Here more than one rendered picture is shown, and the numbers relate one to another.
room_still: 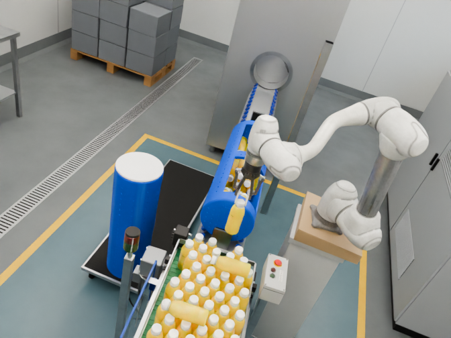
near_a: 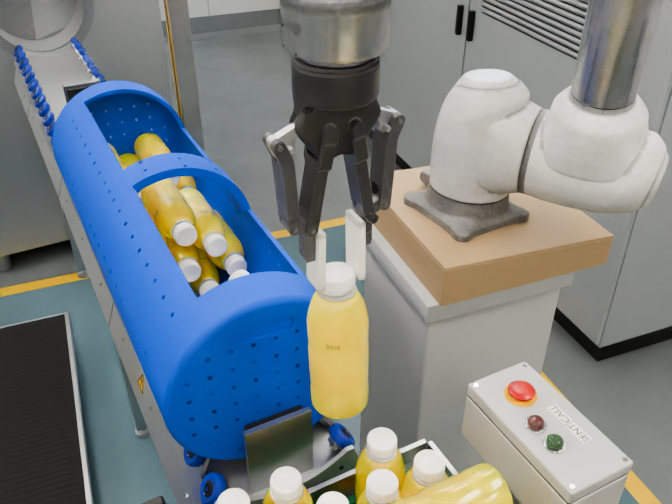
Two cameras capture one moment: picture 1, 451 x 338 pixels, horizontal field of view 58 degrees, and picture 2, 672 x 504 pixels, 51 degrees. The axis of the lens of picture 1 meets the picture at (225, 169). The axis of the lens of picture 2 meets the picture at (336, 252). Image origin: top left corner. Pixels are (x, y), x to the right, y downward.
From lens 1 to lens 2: 117 cm
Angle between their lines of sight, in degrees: 24
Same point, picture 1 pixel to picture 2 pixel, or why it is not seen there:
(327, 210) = (482, 173)
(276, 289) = (610, 474)
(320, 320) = not seen: hidden behind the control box
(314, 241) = (495, 275)
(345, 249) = (574, 243)
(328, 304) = not seen: hidden behind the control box
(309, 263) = (494, 341)
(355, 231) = (611, 170)
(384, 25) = not seen: outside the picture
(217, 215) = (227, 388)
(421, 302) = (629, 277)
